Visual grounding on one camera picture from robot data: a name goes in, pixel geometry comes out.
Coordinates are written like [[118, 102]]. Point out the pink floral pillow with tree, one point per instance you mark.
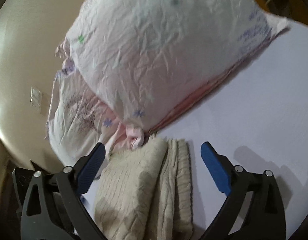
[[78, 119]]

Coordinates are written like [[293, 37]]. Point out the beige cable-knit sweater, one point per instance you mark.
[[147, 193]]

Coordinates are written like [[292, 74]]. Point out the white wall switch plate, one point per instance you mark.
[[36, 99]]

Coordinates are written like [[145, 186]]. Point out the pink floral pillow right side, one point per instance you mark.
[[151, 60]]

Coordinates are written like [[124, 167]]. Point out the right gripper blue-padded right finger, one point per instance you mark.
[[265, 217]]

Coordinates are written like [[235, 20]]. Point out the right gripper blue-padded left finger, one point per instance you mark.
[[72, 182]]

